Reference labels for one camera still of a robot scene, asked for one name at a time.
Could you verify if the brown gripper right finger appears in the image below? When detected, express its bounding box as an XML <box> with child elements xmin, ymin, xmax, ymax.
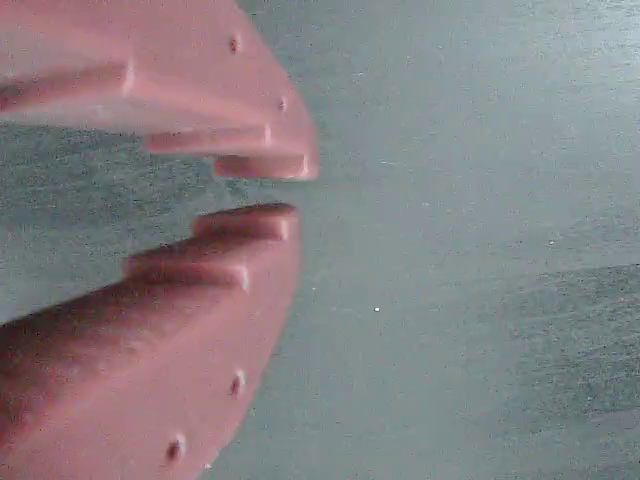
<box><xmin>0</xmin><ymin>0</ymin><xmax>322</xmax><ymax>182</ymax></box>

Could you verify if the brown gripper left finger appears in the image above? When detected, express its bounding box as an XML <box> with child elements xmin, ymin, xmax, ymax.
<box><xmin>0</xmin><ymin>201</ymin><xmax>303</xmax><ymax>480</ymax></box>

